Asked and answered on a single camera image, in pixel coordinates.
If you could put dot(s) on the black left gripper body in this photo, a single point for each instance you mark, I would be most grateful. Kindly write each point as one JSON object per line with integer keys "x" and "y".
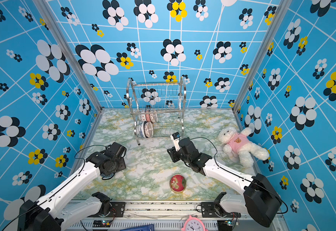
{"x": 120, "y": 165}

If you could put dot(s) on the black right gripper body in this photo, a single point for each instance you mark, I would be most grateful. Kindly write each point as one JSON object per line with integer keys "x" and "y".
{"x": 177, "y": 156}

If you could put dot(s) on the blue floral white bowl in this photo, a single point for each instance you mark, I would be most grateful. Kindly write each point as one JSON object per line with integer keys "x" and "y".
{"x": 141, "y": 130}

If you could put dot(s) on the red striped white bowl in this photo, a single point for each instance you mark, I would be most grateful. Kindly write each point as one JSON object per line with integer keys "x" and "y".
{"x": 154, "y": 117}

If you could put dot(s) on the black leaf patterned bowl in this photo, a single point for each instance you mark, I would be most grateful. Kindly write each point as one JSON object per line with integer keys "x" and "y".
{"x": 148, "y": 117}

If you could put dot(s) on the dark blue patterned bowl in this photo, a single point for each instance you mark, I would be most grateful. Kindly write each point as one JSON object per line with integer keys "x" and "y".
{"x": 108, "y": 175}

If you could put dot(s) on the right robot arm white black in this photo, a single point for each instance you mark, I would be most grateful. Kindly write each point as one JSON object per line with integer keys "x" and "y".
{"x": 260, "y": 200}

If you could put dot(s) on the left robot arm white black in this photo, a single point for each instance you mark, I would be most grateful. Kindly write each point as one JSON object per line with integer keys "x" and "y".
{"x": 49, "y": 211}

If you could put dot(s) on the stainless steel dish rack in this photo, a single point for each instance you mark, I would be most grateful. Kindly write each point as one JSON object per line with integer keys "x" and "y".
{"x": 167, "y": 99}

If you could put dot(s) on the red gold round tin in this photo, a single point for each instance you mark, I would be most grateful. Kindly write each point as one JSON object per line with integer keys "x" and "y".
{"x": 177, "y": 183}

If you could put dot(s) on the white teddy bear pink shirt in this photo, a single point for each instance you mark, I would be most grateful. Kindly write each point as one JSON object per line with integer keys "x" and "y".
{"x": 238, "y": 147}

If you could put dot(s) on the left green circuit board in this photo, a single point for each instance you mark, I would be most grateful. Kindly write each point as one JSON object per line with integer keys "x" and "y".
{"x": 101, "y": 223}

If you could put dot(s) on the green circuit board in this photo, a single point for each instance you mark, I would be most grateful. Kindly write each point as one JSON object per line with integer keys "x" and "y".
{"x": 101, "y": 223}
{"x": 224, "y": 225}

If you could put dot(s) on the pink alarm clock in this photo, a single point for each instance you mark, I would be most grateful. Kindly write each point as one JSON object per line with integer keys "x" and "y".
{"x": 193, "y": 224}

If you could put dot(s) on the blue box at front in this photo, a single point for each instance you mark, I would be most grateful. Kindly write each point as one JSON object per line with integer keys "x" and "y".
{"x": 149, "y": 227}

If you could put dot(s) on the right green circuit board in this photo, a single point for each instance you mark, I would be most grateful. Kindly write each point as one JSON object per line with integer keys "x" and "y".
{"x": 224, "y": 225}

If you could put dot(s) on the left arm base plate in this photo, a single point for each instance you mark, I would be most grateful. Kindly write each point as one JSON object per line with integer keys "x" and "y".
{"x": 116, "y": 208}

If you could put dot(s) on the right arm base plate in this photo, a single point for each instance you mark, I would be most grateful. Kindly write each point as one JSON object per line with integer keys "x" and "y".
{"x": 208, "y": 211}

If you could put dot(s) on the aluminium front rail frame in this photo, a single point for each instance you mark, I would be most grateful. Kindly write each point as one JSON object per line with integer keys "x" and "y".
{"x": 171, "y": 216}

